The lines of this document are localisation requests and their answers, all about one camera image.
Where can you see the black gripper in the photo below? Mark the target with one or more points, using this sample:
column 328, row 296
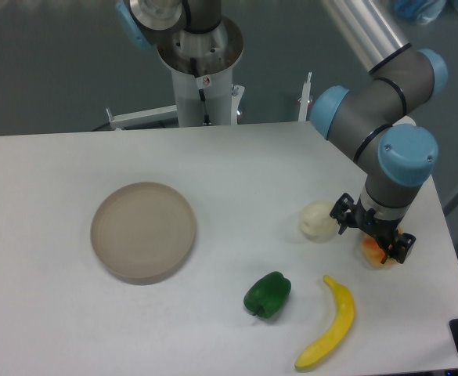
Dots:
column 396, row 246

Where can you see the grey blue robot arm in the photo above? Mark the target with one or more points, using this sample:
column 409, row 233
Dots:
column 366, row 126

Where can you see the yellow banana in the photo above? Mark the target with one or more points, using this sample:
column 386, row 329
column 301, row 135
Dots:
column 327, row 342

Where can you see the orange yellow fruit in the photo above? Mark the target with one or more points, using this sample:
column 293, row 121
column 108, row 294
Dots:
column 374, row 255

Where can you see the white garlic bulb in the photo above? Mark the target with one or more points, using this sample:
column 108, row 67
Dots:
column 315, row 221

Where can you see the green bell pepper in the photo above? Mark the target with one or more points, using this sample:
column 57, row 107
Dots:
column 268, row 295

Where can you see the blue plastic bag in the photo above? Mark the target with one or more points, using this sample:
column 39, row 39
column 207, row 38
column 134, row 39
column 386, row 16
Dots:
column 418, row 12

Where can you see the beige round plate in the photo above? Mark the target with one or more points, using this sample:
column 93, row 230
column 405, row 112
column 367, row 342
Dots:
column 143, row 232

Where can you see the white mounting bracket right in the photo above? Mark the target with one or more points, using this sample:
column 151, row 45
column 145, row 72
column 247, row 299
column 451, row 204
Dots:
column 305, row 98

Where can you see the white mounting bracket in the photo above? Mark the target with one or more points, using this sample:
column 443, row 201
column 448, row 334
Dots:
column 143, row 117
column 305, row 98

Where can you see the white mounting bracket left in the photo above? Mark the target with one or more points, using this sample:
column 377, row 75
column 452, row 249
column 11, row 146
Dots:
column 143, row 117

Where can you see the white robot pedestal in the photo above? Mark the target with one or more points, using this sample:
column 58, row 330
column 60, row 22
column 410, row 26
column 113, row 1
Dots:
column 201, row 67

